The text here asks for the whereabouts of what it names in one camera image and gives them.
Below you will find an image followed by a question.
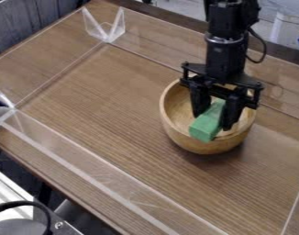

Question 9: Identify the green rectangular block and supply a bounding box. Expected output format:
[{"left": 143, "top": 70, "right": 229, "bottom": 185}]
[{"left": 189, "top": 98, "right": 226, "bottom": 142}]

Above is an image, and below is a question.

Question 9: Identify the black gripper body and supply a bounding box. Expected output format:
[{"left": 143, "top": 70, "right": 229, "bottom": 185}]
[{"left": 181, "top": 33, "right": 263, "bottom": 109}]

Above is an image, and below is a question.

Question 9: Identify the black cable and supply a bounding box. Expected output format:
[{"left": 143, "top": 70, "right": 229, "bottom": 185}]
[{"left": 0, "top": 200, "right": 54, "bottom": 235}]

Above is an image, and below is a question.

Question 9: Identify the clear acrylic enclosure wall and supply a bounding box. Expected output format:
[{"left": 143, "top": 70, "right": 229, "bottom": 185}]
[{"left": 0, "top": 1, "right": 299, "bottom": 235}]

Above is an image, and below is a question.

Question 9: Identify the white bin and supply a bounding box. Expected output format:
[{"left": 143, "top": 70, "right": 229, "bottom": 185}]
[{"left": 270, "top": 12, "right": 299, "bottom": 50}]

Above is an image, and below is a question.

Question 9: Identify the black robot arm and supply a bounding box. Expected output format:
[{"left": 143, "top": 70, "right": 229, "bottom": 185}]
[{"left": 181, "top": 0, "right": 263, "bottom": 130}]

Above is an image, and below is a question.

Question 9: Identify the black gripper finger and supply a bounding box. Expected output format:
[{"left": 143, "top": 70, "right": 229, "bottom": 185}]
[
  {"left": 222, "top": 95, "right": 246, "bottom": 130},
  {"left": 190, "top": 84, "right": 211, "bottom": 118}
]

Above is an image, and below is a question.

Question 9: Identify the brown wooden bowl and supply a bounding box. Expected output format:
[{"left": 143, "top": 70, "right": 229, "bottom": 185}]
[{"left": 159, "top": 80, "right": 257, "bottom": 155}]

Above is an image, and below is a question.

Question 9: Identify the grey metal bracket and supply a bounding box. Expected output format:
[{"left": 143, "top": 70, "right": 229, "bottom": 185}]
[{"left": 33, "top": 198, "right": 83, "bottom": 235}]

